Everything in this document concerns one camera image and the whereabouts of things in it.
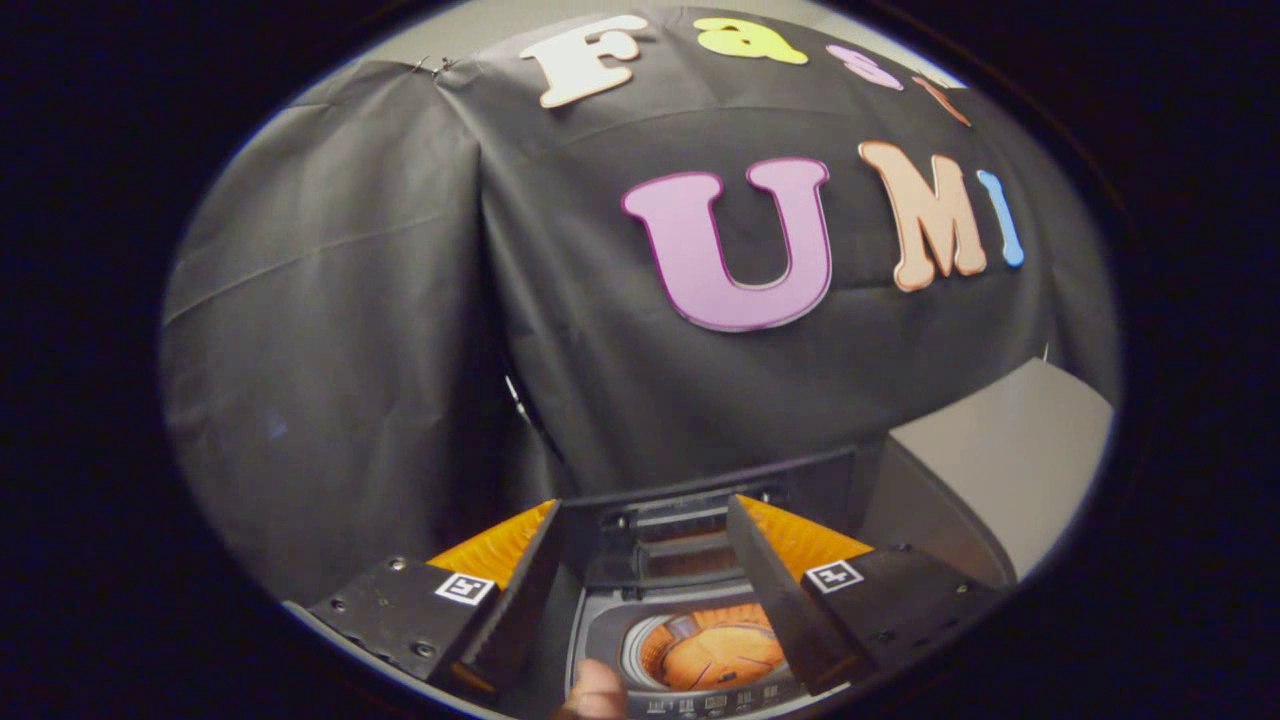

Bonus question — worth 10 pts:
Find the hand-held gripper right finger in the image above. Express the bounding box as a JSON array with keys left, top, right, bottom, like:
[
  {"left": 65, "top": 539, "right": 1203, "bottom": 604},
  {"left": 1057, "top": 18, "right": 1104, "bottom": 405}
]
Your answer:
[{"left": 724, "top": 494, "right": 1006, "bottom": 698}]

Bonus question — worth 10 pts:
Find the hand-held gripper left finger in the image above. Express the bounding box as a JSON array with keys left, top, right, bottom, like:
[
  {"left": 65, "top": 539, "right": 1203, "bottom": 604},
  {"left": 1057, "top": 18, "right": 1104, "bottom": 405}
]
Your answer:
[{"left": 285, "top": 500, "right": 566, "bottom": 706}]

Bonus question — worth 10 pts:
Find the yellow garment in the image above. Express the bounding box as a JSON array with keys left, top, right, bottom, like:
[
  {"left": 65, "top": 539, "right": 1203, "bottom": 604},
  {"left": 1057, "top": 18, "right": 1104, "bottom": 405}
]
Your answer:
[{"left": 640, "top": 603, "right": 787, "bottom": 691}]

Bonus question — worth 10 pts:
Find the grey cabinet with dark top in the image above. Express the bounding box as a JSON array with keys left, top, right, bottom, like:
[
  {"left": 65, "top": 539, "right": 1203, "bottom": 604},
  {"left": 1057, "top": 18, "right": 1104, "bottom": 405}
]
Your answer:
[{"left": 860, "top": 358, "right": 1116, "bottom": 589}]

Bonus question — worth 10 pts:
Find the black backdrop cloth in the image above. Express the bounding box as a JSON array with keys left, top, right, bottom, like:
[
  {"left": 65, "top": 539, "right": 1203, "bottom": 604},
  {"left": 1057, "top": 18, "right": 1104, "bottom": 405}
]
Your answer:
[{"left": 162, "top": 8, "right": 1121, "bottom": 601}]

